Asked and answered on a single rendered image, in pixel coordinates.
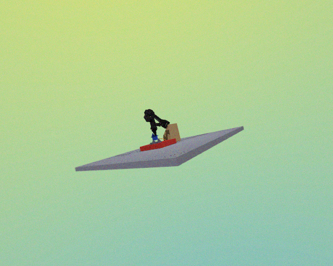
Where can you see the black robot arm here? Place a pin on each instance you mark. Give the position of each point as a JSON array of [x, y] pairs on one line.
[[150, 117]]

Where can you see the red flat deck plate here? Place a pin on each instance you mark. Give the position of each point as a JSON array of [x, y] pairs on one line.
[[158, 144]]

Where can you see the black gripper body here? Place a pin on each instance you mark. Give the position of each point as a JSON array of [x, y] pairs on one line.
[[153, 125]]

